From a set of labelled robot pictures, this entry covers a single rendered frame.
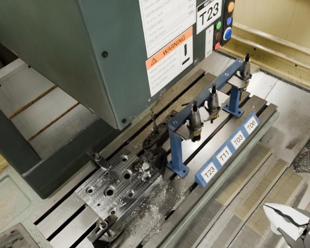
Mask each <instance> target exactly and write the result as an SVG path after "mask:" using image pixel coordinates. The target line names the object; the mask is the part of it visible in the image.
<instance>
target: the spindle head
mask: <svg viewBox="0 0 310 248"><path fill-rule="evenodd" d="M204 1H206V0H196V7H197V6H199V5H200V4H201V3H203V2H204ZM224 10H225V0H222V7H221V15H220V17H218V18H217V19H216V20H215V21H213V22H212V23H211V24H209V25H208V26H207V27H206V28H204V29H203V30H202V31H200V32H199V33H198V34H196V25H197V22H195V23H194V24H192V25H191V26H190V27H193V62H192V63H191V64H190V65H189V66H188V67H186V68H185V69H184V70H183V71H182V72H180V73H179V74H178V75H177V76H176V77H174V78H173V79H172V80H171V81H170V82H168V83H167V84H166V85H165V86H164V87H163V88H161V89H160V90H159V91H158V92H157V93H155V94H154V95H153V96H152V97H151V93H150V86H149V80H148V75H147V68H146V61H147V60H148V59H150V58H151V57H152V56H154V55H155V54H156V53H158V52H159V51H160V50H162V49H163V48H164V47H166V46H167V45H168V44H170V43H171V42H172V41H173V40H175V39H176V38H177V37H179V36H180V35H181V34H182V33H184V32H185V31H186V30H188V29H189V28H190V27H188V28H187V29H186V30H184V31H183V32H182V33H181V34H179V35H178V36H177V37H176V38H174V39H173V40H172V41H170V42H169V43H168V44H166V45H165V46H164V47H162V48H161V49H160V50H158V51H157V52H156V53H154V54H153V55H152V56H150V57H149V58H148V57H147V51H146V44H145V38H144V32H143V25H142V19H141V10H140V3H139V0H0V44H1V45H2V46H4V47H5V48H6V49H8V50H9V51H11V52H12V53H13V54H15V55H16V56H17V57H19V58H20V59H21V60H23V61H24V62H25V63H27V64H28V65H29V66H31V67H32V68H34V69H35V70H36V71H38V72H39V73H40V74H42V75H43V76H44V77H46V78H47V79H48V80H50V81H51V82H52V83H54V84H55V85H56V86H58V87H59V88H60V89H62V90H63V91H64V92H66V93H67V94H68V95H70V96H71V97H72V98H74V99H75V100H76V101H77V102H79V103H80V104H82V105H83V106H84V107H86V108H87V109H88V110H90V111H91V112H92V113H94V114H95V115H96V116H98V117H99V118H100V119H102V120H103V121H105V122H106V123H107V124H109V125H110V126H111V127H113V128H114V129H115V130H117V131H118V132H120V131H121V130H122V129H123V128H124V127H126V126H127V125H128V124H129V123H130V122H131V121H133V120H134V119H135V118H136V117H137V116H138V115H140V114H141V113H142V112H143V111H144V110H145V109H147V108H148V107H149V106H150V105H151V104H152V103H154V102H155V101H156V100H157V99H158V98H160V97H161V96H162V95H163V94H164V93H165V92H167V91H168V90H169V89H170V88H171V87H172V86H174V85H175V84H176V83H177V82H178V81H179V80H181V79H182V78H183V77H184V76H185V75H186V74H188V73H189V72H190V71H191V70H192V69H193V68H195V67H196V66H197V65H198V64H199V63H200V62H202V61H203V60H204V59H205V42H206V30H207V29H209V28H210V27H211V26H212V25H214V27H213V45H212V52H213V51H214V44H215V43H216V42H217V41H220V45H221V44H222V33H223V22H224ZM218 20H221V21H222V25H221V27H220V28H219V29H218V30H215V24H216V22H217V21H218ZM217 31H221V36H220V38H219V39H218V40H217V41H215V40H214V36H215V33H216V32H217Z"/></svg>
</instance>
